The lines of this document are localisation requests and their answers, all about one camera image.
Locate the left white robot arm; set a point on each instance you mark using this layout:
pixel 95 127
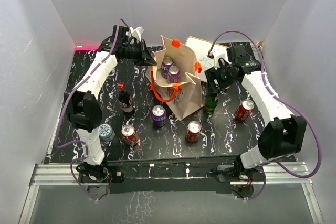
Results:
pixel 82 107

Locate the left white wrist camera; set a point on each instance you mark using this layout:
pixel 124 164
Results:
pixel 134 35

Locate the small whiteboard wooden frame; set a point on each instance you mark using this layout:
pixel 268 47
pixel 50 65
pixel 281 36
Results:
pixel 201 48

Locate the red can front left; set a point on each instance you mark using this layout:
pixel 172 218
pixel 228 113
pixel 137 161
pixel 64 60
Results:
pixel 130 135

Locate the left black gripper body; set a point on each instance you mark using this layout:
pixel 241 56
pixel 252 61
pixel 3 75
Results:
pixel 137 53

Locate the beige canvas tote bag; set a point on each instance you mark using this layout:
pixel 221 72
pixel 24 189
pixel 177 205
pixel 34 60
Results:
pixel 184 97

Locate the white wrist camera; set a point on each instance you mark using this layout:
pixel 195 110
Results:
pixel 134 35
pixel 218 57

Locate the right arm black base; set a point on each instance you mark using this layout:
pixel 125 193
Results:
pixel 237 174

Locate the pink tape strip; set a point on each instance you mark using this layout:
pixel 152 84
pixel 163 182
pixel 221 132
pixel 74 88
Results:
pixel 83 48

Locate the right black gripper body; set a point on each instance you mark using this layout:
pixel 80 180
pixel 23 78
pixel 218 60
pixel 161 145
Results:
pixel 223 76

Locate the green glass bottle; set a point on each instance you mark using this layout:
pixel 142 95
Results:
pixel 211 102

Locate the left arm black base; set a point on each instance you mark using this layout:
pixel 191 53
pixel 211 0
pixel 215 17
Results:
pixel 100 173

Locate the blue white tin can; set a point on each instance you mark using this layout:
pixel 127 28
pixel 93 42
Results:
pixel 106 132

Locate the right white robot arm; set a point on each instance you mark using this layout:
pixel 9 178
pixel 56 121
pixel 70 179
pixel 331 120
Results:
pixel 284 132

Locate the red can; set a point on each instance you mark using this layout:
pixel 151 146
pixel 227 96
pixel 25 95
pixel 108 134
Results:
pixel 193 131
pixel 244 110
pixel 130 135

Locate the cola glass bottle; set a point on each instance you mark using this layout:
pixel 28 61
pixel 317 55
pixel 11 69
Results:
pixel 125 100

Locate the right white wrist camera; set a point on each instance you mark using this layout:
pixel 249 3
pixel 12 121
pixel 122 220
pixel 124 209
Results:
pixel 218 57

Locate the purple can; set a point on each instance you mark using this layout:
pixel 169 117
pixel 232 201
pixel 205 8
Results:
pixel 166 64
pixel 173 74
pixel 159 116

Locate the aluminium frame rail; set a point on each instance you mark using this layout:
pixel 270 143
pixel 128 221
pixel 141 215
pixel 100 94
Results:
pixel 188 190

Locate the red can right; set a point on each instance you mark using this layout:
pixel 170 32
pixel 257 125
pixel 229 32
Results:
pixel 244 110

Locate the red can front centre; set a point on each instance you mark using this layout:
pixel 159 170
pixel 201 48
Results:
pixel 193 131

